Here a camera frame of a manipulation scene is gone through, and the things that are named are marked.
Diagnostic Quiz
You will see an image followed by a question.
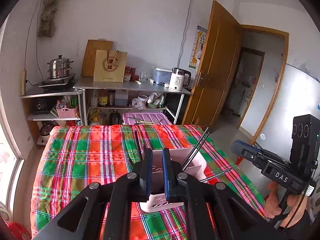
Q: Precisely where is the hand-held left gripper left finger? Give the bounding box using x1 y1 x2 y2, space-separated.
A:
32 148 154 240

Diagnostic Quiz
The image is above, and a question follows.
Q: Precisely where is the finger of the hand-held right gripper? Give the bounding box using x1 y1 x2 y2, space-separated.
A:
240 149 290 167
230 141 266 156

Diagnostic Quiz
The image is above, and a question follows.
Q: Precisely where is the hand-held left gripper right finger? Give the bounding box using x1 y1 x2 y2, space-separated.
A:
162 148 285 240

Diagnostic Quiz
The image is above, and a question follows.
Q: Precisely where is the pink plastic utensil basket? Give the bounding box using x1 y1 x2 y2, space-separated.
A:
136 130 208 213

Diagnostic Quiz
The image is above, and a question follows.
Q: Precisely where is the grey metal chopstick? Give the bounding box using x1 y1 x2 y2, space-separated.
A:
199 168 232 182

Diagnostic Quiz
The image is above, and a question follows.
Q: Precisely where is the black chopstick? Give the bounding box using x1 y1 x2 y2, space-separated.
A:
181 128 210 169
184 130 212 173

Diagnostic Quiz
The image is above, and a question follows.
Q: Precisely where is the person's right forearm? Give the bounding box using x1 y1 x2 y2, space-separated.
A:
277 209 320 240

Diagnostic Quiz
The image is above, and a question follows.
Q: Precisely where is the person's right hand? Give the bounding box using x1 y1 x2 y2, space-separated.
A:
264 181 311 228

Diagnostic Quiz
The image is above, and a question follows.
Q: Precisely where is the silver refrigerator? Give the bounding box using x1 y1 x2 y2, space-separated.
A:
253 63 320 156

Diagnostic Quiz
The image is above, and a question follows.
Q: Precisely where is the purple plastic bin lid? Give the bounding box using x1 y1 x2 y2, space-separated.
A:
122 112 173 126

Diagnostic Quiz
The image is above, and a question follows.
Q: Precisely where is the dark glass bottle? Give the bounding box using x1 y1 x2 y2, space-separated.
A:
109 109 121 125

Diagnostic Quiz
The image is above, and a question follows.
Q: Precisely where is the plaid tablecloth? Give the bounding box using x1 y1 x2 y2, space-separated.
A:
30 123 267 240

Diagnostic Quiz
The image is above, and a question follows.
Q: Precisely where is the white ceramic jar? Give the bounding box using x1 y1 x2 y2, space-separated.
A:
137 94 149 109

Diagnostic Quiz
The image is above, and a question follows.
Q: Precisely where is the white plastic bag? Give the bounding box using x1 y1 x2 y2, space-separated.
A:
147 92 166 109

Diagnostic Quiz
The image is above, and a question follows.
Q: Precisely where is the yellow cooking oil bottle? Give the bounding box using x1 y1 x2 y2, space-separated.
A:
90 108 104 126

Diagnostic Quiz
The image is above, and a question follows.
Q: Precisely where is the grey plastic container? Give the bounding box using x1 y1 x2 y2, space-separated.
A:
115 90 129 106

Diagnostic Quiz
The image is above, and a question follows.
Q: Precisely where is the wooden door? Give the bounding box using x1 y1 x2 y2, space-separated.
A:
181 0 244 128

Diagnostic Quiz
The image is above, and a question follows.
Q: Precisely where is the soy sauce bottle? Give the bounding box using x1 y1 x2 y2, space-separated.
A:
98 90 108 108

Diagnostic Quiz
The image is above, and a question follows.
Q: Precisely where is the metal kitchen shelf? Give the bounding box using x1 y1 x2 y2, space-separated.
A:
74 77 193 126

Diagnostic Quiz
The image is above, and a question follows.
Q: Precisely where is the white electric kettle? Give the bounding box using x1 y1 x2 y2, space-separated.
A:
168 67 192 92

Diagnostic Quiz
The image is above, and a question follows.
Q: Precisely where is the clear blue-lidded plastic container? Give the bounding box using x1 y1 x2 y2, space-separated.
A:
152 66 173 85

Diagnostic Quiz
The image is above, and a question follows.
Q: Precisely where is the pink woven basket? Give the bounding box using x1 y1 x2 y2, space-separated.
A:
56 100 80 119

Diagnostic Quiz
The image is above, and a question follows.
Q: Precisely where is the rice cooker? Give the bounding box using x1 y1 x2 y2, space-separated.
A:
39 122 56 138

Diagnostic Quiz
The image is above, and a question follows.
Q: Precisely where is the tan paper gift bag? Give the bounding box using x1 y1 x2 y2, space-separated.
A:
93 49 128 83

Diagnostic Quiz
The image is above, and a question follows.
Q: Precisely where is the metal stove stand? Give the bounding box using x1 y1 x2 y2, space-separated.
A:
20 89 84 146

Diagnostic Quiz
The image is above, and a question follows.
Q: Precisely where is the black kitchen appliance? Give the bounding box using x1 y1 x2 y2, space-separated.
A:
31 97 52 115

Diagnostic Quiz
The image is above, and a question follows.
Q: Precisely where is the gas stove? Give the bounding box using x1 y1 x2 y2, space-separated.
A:
38 73 77 88

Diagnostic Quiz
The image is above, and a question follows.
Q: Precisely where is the wooden cutting board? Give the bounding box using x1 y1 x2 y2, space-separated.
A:
81 39 114 78

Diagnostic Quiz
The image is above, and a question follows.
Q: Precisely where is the steel steamer pot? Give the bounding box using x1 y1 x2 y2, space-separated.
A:
47 55 74 79

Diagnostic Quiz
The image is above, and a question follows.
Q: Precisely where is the red plastic bag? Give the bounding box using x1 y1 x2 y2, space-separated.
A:
5 221 32 240

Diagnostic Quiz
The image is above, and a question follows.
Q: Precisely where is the wooden door frame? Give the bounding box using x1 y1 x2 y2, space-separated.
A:
237 24 290 146

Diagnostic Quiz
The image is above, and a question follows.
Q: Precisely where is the wall poster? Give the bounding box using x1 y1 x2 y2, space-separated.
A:
189 25 208 69

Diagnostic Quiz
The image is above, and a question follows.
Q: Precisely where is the air conditioner power cable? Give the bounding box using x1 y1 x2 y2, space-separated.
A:
176 0 193 68

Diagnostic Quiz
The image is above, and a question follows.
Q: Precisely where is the black wall cable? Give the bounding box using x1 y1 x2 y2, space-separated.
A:
24 0 43 87

